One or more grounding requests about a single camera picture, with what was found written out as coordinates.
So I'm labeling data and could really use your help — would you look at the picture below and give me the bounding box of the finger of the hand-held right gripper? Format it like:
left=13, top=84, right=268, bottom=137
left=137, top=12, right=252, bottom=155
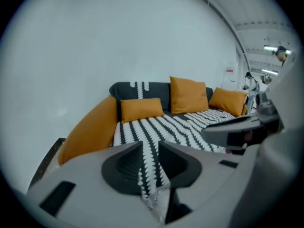
left=200, top=116, right=265, bottom=152

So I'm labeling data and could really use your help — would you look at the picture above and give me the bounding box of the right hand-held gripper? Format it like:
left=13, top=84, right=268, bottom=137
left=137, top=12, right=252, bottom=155
left=223, top=51, right=304, bottom=135

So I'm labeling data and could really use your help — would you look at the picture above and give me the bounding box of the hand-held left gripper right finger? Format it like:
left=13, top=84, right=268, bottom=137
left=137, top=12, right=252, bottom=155
left=158, top=140, right=246, bottom=224

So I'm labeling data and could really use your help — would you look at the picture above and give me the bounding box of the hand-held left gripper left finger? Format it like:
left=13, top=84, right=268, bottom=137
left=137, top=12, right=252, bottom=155
left=27, top=141, right=165, bottom=228

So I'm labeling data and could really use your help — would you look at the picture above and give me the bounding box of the wide orange cushion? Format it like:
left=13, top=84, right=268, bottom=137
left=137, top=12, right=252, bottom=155
left=208, top=87, right=248, bottom=118

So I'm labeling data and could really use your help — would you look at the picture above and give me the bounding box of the tall square orange cushion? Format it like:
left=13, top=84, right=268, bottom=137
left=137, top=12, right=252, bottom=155
left=169, top=76, right=210, bottom=115

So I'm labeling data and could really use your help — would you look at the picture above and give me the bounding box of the mustard orange rectangular pillow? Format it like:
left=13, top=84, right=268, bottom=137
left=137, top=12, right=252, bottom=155
left=120, top=97, right=165, bottom=124

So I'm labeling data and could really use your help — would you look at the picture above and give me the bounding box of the black white striped blanket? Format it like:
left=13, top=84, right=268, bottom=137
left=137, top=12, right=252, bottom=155
left=109, top=81, right=238, bottom=210

